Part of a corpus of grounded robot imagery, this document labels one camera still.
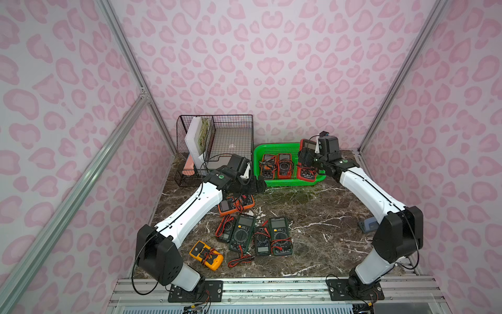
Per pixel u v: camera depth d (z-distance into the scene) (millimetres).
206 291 720
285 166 1064
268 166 1064
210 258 776
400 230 452
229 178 586
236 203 927
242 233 858
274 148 1165
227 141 1101
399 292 733
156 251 406
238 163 608
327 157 652
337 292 727
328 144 645
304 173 834
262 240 818
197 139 946
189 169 1036
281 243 819
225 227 863
